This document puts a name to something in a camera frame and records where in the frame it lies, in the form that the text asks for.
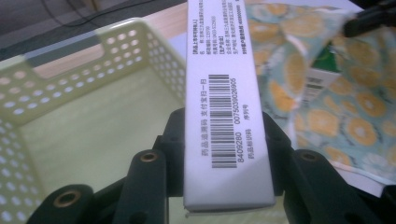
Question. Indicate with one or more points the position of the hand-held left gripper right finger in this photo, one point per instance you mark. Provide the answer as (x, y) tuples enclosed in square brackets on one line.
[(277, 149)]

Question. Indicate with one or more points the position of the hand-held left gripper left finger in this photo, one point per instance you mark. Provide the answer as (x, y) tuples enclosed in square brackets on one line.
[(176, 149)]

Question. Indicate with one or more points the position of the narrow green and white box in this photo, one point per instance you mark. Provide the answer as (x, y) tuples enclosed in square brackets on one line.
[(224, 93)]

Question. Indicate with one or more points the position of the wide green and white box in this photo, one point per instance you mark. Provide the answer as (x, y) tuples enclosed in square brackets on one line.
[(322, 77)]

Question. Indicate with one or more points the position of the pale yellow plastic basket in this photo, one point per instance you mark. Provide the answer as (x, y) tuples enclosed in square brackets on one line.
[(93, 133)]

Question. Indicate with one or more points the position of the orange print cloth bag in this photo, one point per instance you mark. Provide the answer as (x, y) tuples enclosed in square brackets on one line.
[(358, 124)]

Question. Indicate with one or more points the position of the white table board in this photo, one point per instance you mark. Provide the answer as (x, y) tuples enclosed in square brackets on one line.
[(358, 182)]

